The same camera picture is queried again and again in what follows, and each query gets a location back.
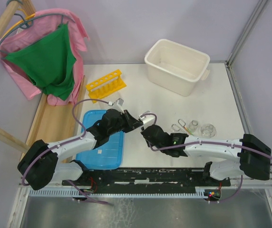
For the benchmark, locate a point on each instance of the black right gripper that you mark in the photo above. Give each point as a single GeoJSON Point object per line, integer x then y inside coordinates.
{"type": "Point", "coordinates": [155, 126]}

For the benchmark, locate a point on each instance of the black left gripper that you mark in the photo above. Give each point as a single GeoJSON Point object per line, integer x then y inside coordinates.
{"type": "Point", "coordinates": [131, 122]}

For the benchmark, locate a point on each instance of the yellow test tube rack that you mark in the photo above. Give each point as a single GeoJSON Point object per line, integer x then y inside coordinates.
{"type": "Point", "coordinates": [106, 85]}

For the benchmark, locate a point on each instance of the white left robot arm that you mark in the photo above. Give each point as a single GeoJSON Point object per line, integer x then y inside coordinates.
{"type": "Point", "coordinates": [42, 159]}

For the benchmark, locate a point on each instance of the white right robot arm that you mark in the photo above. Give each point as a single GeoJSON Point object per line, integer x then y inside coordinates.
{"type": "Point", "coordinates": [246, 156]}

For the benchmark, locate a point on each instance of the metal clamp tongs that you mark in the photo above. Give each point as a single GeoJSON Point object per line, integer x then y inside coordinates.
{"type": "Point", "coordinates": [181, 126]}

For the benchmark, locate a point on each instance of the blue plastic tray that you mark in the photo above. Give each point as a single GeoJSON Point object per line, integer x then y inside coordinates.
{"type": "Point", "coordinates": [108, 149]}

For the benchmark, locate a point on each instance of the small glass bottle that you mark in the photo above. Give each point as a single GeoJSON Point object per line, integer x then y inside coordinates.
{"type": "Point", "coordinates": [193, 125]}

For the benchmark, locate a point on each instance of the black mounting plate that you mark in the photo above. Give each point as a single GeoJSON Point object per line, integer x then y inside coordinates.
{"type": "Point", "coordinates": [148, 180]}

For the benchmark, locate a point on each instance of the round glass flask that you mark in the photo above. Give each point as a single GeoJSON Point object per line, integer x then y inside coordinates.
{"type": "Point", "coordinates": [208, 130]}

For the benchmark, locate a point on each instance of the white plastic bin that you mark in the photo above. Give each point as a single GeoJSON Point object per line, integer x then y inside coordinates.
{"type": "Point", "coordinates": [176, 67]}

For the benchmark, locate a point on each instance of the green cloth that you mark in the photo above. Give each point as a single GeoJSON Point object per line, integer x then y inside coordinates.
{"type": "Point", "coordinates": [48, 63]}

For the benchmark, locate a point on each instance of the pink shirt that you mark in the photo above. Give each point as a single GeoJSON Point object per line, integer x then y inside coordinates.
{"type": "Point", "coordinates": [49, 21]}

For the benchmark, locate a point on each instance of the yellow clothes hanger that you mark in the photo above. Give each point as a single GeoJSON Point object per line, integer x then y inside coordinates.
{"type": "Point", "coordinates": [23, 19]}

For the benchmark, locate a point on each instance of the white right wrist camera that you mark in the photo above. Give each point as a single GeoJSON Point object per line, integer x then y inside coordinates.
{"type": "Point", "coordinates": [148, 118]}

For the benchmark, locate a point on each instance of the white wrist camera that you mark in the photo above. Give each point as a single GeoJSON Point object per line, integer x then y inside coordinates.
{"type": "Point", "coordinates": [117, 105]}
{"type": "Point", "coordinates": [148, 118]}

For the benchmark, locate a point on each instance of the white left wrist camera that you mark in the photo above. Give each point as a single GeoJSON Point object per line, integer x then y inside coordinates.
{"type": "Point", "coordinates": [117, 105]}

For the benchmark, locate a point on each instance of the aluminium frame rail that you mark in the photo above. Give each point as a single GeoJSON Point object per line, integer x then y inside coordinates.
{"type": "Point", "coordinates": [247, 65]}

